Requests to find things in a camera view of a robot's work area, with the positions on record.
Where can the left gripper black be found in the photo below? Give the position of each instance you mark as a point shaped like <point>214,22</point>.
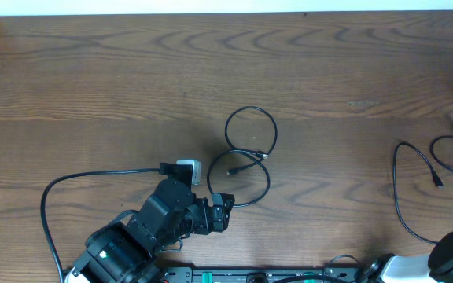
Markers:
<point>217,213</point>

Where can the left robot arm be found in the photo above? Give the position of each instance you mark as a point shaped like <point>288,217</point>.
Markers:
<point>127,252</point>

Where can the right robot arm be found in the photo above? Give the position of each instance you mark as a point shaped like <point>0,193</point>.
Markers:
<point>435,267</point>

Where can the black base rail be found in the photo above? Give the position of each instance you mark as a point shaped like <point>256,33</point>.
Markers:
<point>223,275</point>

